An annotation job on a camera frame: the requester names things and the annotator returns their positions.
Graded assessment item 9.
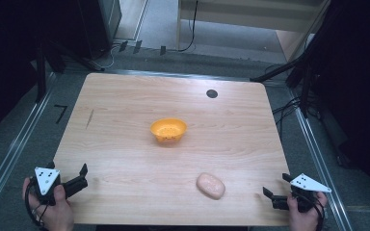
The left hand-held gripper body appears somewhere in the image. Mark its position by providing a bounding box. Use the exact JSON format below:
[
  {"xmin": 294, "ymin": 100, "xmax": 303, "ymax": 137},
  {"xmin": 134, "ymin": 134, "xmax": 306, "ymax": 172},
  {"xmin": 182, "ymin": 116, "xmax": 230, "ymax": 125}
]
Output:
[{"xmin": 32, "ymin": 167, "xmax": 89, "ymax": 207}]

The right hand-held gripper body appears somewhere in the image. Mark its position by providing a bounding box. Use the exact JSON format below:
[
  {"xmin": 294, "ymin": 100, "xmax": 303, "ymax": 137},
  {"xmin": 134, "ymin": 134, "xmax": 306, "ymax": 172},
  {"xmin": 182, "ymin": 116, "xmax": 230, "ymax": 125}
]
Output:
[{"xmin": 271, "ymin": 173, "xmax": 332, "ymax": 214}]

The orange perforated bowl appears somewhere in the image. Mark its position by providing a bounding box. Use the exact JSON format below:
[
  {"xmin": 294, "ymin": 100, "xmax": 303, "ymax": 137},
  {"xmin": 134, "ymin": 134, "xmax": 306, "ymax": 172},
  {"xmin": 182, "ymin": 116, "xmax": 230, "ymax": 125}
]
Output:
[{"xmin": 149, "ymin": 117, "xmax": 189, "ymax": 144}]

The person's right hand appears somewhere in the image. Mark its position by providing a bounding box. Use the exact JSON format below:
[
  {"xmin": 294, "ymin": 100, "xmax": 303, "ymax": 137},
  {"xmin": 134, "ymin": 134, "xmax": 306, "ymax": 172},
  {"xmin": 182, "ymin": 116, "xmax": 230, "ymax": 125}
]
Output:
[{"xmin": 285, "ymin": 191, "xmax": 329, "ymax": 231}]

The person's left hand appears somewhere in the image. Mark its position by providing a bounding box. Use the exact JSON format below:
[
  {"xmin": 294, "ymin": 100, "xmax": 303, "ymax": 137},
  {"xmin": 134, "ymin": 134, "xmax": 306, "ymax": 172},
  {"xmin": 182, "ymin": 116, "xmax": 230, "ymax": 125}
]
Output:
[{"xmin": 21, "ymin": 177, "xmax": 75, "ymax": 231}]

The black metal stand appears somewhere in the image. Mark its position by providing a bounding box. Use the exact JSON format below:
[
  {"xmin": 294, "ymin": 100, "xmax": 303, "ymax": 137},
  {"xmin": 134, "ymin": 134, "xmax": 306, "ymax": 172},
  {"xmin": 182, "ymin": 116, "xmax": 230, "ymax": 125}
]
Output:
[
  {"xmin": 33, "ymin": 35, "xmax": 106, "ymax": 104},
  {"xmin": 250, "ymin": 38, "xmax": 322, "ymax": 119}
]

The dark cabinet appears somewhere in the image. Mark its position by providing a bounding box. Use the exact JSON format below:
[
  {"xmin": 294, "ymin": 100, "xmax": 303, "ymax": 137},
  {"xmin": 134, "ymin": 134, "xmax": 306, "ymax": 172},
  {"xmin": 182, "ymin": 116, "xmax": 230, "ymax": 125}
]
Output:
[{"xmin": 75, "ymin": 0, "xmax": 123, "ymax": 62}]

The white shelf unit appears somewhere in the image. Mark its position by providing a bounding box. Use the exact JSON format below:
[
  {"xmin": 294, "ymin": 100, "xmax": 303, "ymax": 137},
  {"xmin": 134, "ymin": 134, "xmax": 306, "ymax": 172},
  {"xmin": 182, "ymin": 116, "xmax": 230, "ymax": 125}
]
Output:
[{"xmin": 175, "ymin": 0, "xmax": 332, "ymax": 63}]

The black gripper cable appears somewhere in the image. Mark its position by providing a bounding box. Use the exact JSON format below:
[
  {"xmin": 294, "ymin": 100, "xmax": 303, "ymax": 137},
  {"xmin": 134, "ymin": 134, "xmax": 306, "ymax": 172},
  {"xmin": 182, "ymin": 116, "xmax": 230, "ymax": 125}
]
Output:
[
  {"xmin": 24, "ymin": 177, "xmax": 50, "ymax": 231},
  {"xmin": 297, "ymin": 192, "xmax": 326, "ymax": 227}
]

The metal floor rail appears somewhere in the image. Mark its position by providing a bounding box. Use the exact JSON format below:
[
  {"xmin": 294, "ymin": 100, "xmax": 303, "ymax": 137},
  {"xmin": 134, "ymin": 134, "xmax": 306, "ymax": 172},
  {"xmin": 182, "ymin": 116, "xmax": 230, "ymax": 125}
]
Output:
[
  {"xmin": 104, "ymin": 67, "xmax": 252, "ymax": 83},
  {"xmin": 289, "ymin": 90, "xmax": 355, "ymax": 231},
  {"xmin": 0, "ymin": 71, "xmax": 58, "ymax": 222}
]

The bundle of black floor cables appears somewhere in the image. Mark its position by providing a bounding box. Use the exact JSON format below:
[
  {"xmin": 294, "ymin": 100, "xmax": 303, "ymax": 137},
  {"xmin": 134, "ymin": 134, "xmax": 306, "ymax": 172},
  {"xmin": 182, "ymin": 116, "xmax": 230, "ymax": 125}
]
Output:
[{"xmin": 270, "ymin": 95, "xmax": 323, "ymax": 138}]

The white floor cable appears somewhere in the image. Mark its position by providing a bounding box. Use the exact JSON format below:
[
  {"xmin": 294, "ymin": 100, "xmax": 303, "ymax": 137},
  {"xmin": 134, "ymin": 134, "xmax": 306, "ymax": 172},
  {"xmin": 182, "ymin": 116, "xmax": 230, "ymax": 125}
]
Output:
[{"xmin": 99, "ymin": 43, "xmax": 120, "ymax": 69}]

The black hanging cable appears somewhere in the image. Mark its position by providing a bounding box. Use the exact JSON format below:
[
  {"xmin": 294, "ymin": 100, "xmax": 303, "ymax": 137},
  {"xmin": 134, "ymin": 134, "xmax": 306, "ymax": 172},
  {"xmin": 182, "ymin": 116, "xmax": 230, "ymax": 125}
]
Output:
[{"xmin": 177, "ymin": 0, "xmax": 199, "ymax": 53}]

